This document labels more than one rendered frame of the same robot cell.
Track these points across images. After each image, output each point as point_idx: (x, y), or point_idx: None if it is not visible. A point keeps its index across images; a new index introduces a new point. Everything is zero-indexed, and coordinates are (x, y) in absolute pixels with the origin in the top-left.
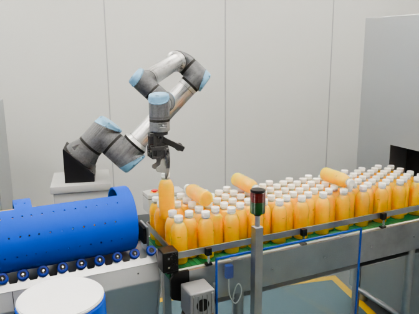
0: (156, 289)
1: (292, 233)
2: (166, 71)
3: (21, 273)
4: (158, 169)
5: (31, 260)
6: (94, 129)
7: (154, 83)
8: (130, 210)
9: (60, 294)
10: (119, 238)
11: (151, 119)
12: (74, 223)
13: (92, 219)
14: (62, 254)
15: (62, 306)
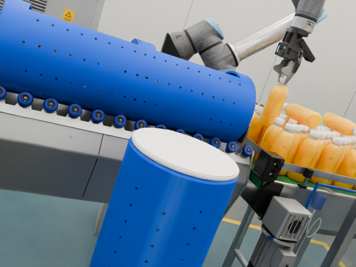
0: (236, 192)
1: None
2: None
3: (119, 118)
4: (283, 70)
5: (136, 107)
6: (202, 26)
7: None
8: (250, 97)
9: (186, 148)
10: (229, 123)
11: (300, 14)
12: (194, 86)
13: (213, 90)
14: (168, 115)
15: (193, 160)
